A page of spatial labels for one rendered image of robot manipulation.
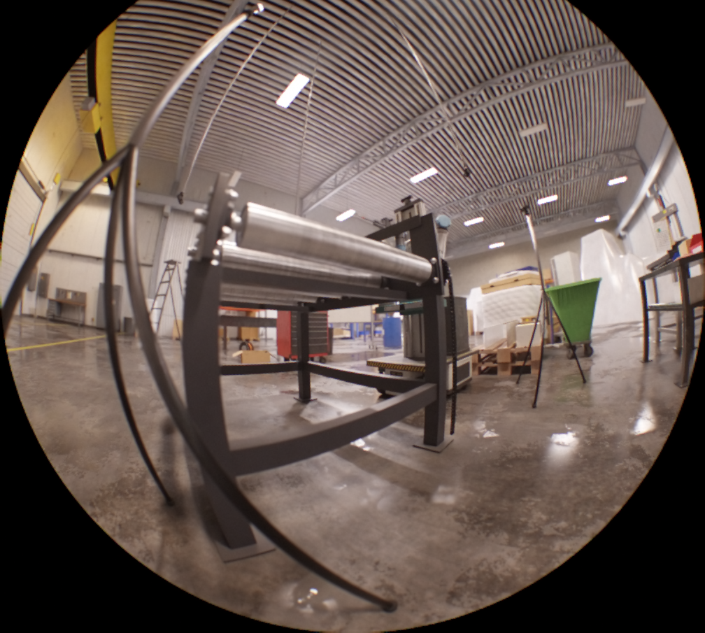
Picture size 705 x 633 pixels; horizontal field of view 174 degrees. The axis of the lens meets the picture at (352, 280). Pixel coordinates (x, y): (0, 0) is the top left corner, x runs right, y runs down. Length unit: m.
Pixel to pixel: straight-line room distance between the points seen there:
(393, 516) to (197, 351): 0.72
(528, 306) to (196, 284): 4.10
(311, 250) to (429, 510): 0.88
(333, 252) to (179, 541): 0.97
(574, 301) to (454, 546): 2.72
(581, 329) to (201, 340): 3.20
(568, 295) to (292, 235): 2.90
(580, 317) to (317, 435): 2.91
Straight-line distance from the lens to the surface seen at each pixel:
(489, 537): 0.80
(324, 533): 0.80
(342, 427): 0.69
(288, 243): 0.58
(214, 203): 0.51
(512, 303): 4.24
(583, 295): 3.05
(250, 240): 0.55
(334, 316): 6.15
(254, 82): 9.28
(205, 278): 0.49
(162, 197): 11.93
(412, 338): 2.15
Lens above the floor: 0.62
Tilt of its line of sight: 12 degrees up
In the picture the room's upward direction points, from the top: 2 degrees counter-clockwise
